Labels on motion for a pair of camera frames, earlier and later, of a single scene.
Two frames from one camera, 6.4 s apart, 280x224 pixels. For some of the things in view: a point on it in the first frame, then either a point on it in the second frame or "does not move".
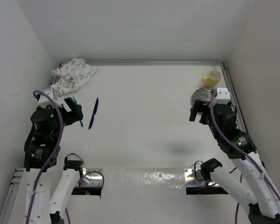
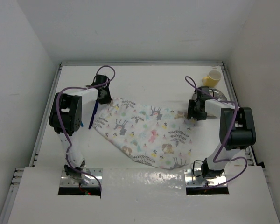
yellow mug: [212, 79] does not move
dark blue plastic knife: [94, 112] does not move
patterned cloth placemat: [72, 75] -> [150, 136]
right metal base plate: [193, 178] does not move
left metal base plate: [92, 177] does not move
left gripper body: [68, 117] -> [107, 97]
